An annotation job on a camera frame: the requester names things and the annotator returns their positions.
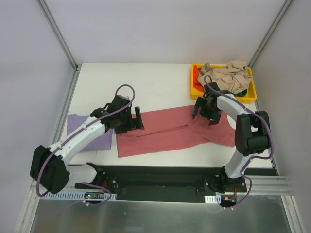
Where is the left white cable duct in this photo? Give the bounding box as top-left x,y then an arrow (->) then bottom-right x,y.
41,191 -> 117,202

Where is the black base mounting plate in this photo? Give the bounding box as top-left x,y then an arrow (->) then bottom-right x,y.
46,164 -> 277,203

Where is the left aluminium corner post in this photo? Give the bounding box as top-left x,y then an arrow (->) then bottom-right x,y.
36,0 -> 82,71

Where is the green t shirt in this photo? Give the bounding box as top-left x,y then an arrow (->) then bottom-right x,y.
234,89 -> 247,97

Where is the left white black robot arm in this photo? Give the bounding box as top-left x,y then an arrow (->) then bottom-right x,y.
30,95 -> 144,194

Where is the beige crumpled t shirt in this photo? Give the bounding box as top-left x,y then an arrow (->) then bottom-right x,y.
198,60 -> 252,95

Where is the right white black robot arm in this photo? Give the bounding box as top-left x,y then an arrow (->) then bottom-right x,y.
192,82 -> 273,193

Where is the white cable duct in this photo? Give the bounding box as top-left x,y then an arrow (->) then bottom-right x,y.
41,191 -> 117,202
204,194 -> 222,204

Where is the right white cable duct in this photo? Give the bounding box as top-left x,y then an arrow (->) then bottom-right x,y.
204,194 -> 222,204

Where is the aluminium front frame rail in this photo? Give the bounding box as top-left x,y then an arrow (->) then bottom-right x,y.
39,168 -> 292,196

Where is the yellow plastic bin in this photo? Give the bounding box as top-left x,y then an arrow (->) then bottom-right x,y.
190,64 -> 257,103

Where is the pink red t shirt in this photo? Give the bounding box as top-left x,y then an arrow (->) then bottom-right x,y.
116,105 -> 235,158

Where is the aluminium corner post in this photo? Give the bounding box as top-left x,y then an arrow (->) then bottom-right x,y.
248,0 -> 294,68
36,0 -> 82,71

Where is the folded lavender t shirt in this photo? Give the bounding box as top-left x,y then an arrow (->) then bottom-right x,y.
67,114 -> 113,152

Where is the orange t shirt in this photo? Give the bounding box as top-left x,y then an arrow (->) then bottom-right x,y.
192,66 -> 205,92

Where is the right aluminium corner post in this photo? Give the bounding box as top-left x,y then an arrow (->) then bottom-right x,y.
248,0 -> 294,68

